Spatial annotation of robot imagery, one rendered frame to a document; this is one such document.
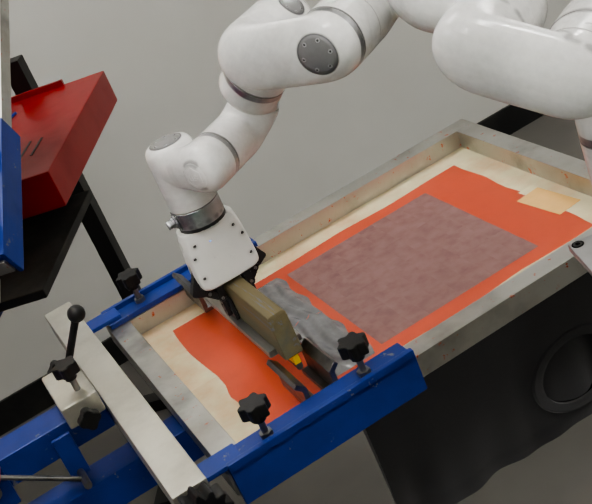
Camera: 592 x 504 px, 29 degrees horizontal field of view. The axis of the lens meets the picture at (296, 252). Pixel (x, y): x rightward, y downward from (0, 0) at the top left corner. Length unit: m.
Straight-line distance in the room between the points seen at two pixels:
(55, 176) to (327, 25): 1.35
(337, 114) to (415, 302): 2.33
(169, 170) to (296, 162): 2.42
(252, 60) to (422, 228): 0.70
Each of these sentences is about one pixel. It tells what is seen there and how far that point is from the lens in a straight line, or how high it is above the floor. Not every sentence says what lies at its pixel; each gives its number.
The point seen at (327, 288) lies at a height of 0.96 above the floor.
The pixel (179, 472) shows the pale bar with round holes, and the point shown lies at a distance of 1.50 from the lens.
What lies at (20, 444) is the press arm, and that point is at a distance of 1.74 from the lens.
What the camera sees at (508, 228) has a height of 0.96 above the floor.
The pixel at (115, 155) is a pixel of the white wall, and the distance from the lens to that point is 3.79.
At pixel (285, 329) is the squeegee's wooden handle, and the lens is 1.62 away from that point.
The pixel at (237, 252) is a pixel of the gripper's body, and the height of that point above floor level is 1.14.
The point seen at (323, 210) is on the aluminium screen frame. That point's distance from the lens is 2.09.
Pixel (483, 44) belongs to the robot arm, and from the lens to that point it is 1.20.
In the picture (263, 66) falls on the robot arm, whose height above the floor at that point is 1.47.
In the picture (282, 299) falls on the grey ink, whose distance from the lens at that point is 1.93.
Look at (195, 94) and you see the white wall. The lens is 3.84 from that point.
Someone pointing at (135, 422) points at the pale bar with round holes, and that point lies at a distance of 1.64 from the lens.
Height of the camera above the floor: 1.88
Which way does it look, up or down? 27 degrees down
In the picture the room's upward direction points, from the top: 23 degrees counter-clockwise
